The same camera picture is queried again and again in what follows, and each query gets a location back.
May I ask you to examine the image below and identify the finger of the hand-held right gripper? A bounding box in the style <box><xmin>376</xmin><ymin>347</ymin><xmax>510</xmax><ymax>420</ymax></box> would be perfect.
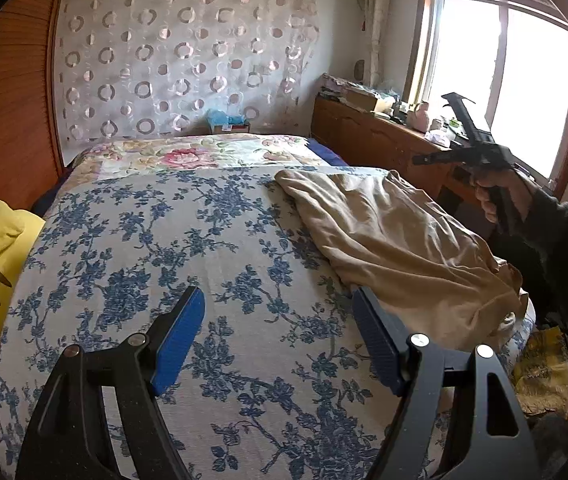
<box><xmin>411</xmin><ymin>149</ymin><xmax>473</xmax><ymax>167</ymax></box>
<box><xmin>440</xmin><ymin>92</ymin><xmax>488</xmax><ymax>144</ymax></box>

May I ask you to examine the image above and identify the person's right hand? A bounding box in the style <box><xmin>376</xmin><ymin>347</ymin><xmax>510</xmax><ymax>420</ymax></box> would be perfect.
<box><xmin>473</xmin><ymin>169</ymin><xmax>534</xmax><ymax>227</ymax></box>

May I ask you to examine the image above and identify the person's right forearm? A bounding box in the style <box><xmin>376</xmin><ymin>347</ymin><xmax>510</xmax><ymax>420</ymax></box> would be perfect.
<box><xmin>489</xmin><ymin>184</ymin><xmax>568</xmax><ymax>401</ymax></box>

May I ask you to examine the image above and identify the white lace window curtain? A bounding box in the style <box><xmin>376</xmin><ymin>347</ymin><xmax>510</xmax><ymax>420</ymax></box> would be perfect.
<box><xmin>361</xmin><ymin>0</ymin><xmax>396</xmax><ymax>88</ymax></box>

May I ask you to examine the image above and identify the navy blue bed sheet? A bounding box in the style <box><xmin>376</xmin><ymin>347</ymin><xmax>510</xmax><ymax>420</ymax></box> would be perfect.
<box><xmin>308</xmin><ymin>137</ymin><xmax>349</xmax><ymax>167</ymax></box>

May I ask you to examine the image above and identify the floral printed bedspread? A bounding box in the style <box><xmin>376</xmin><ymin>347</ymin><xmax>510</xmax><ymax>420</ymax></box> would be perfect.
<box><xmin>0</xmin><ymin>134</ymin><xmax>537</xmax><ymax>480</ymax></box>

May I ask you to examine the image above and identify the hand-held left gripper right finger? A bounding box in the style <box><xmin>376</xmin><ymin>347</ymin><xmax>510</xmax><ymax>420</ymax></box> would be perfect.
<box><xmin>352</xmin><ymin>286</ymin><xmax>540</xmax><ymax>480</ymax></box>

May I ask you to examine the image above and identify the wooden dresser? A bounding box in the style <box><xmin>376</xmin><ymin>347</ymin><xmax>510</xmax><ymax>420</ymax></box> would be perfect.
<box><xmin>311</xmin><ymin>97</ymin><xmax>497</xmax><ymax>243</ymax></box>

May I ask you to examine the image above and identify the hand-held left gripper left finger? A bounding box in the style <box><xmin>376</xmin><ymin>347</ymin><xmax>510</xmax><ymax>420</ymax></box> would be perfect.
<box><xmin>16</xmin><ymin>286</ymin><xmax>206</xmax><ymax>480</ymax></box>

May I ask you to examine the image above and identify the yellow patterned cloth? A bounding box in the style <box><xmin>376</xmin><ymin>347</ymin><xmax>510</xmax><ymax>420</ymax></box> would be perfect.
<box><xmin>510</xmin><ymin>326</ymin><xmax>568</xmax><ymax>417</ymax></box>

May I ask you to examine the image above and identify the pile of papers and boxes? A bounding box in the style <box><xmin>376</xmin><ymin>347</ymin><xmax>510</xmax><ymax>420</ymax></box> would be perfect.
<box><xmin>320</xmin><ymin>74</ymin><xmax>407</xmax><ymax>115</ymax></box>

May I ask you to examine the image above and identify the circle patterned sheer curtain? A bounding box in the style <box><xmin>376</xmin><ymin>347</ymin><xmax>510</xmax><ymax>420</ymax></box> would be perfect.
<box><xmin>58</xmin><ymin>0</ymin><xmax>323</xmax><ymax>142</ymax></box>

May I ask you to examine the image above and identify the beige garment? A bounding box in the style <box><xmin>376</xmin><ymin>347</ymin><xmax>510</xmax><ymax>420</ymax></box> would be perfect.
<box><xmin>275</xmin><ymin>167</ymin><xmax>530</xmax><ymax>351</ymax></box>

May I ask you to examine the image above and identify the box with blue cloth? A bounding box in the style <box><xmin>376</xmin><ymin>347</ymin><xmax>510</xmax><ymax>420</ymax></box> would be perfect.
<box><xmin>207</xmin><ymin>109</ymin><xmax>251</xmax><ymax>135</ymax></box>

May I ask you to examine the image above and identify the wooden wardrobe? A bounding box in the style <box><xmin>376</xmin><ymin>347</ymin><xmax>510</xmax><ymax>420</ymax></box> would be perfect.
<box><xmin>0</xmin><ymin>0</ymin><xmax>74</xmax><ymax>246</ymax></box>

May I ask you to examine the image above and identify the window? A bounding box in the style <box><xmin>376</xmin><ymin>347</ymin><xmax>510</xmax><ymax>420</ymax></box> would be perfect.
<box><xmin>403</xmin><ymin>0</ymin><xmax>568</xmax><ymax>192</ymax></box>

